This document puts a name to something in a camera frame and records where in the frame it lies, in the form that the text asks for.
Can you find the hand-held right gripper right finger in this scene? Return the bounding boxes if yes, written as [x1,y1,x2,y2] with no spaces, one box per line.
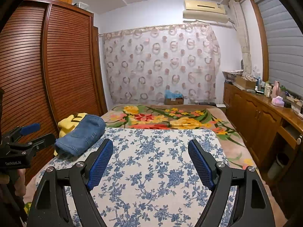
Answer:
[188,138,273,227]

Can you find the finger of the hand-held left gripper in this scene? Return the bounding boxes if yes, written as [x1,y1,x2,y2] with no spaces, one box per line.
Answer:
[2,123,41,143]
[13,133,56,151]

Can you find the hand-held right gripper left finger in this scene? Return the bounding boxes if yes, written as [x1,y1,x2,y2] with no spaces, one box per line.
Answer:
[27,138,114,227]

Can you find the blue denim pants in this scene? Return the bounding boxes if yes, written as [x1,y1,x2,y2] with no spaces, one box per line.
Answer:
[54,114,106,157]

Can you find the person's left hand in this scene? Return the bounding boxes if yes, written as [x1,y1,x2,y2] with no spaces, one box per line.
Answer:
[11,170,26,195]

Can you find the yellow plush toy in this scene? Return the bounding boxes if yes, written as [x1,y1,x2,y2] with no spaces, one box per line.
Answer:
[53,112,87,156]

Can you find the blue floral white bed sheet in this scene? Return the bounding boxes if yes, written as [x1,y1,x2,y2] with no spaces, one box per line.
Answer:
[35,127,239,227]

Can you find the colourful flower print blanket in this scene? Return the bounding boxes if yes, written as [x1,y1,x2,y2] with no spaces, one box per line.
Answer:
[24,104,287,227]

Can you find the wooden sideboard cabinet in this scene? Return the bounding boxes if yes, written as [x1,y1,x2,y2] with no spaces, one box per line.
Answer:
[224,82,303,171]

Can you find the small cardboard box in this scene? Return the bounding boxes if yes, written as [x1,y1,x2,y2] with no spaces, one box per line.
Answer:
[164,96,184,105]

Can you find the wooden slatted wardrobe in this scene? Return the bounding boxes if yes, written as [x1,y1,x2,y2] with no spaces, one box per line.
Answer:
[0,0,107,185]

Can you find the white plastic bin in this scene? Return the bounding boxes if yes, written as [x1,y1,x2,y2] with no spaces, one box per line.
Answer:
[267,156,284,174]

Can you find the blue plastic bag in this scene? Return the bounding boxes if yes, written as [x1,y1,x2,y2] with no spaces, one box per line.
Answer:
[164,90,183,98]

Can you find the open cardboard box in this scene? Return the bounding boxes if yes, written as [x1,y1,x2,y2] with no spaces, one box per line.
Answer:
[234,76,257,89]

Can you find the stack of newspapers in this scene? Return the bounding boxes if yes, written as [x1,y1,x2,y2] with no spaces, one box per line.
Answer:
[222,70,244,82]

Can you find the cream tied window curtain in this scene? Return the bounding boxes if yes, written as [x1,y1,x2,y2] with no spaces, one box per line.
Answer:
[228,0,252,76]

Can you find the grey window blind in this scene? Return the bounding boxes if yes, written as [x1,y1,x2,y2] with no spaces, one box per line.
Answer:
[257,0,303,95]

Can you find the sheer curtain with ring pattern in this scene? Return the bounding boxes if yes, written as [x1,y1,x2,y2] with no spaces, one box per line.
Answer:
[98,24,222,104]

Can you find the wooden window frame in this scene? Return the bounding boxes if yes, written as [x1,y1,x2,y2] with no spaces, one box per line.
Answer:
[239,0,270,81]

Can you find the cream wall air conditioner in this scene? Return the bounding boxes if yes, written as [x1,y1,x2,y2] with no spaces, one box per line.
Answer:
[182,0,229,24]

